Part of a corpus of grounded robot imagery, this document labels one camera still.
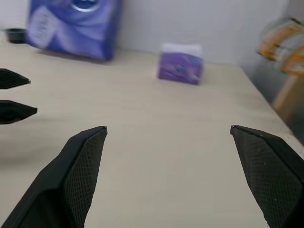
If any black tape roll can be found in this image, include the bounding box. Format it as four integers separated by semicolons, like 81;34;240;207
4;28;29;44

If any yellow wire hanger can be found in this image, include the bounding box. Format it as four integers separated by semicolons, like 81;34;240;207
257;22;304;76

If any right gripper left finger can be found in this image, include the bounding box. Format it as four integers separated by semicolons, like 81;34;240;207
0;125;108;228

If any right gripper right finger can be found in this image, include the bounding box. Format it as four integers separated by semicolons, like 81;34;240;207
229;124;304;228

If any small purple tissue pack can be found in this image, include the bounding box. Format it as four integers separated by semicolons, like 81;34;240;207
157;43;205;86

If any large purple tissue pack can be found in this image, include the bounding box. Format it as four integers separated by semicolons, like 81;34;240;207
25;0;122;62

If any wooden clothes rack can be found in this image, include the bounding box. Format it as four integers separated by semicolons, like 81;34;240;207
271;75;304;121

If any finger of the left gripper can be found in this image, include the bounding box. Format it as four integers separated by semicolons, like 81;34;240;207
0;100;38;125
0;68;31;90

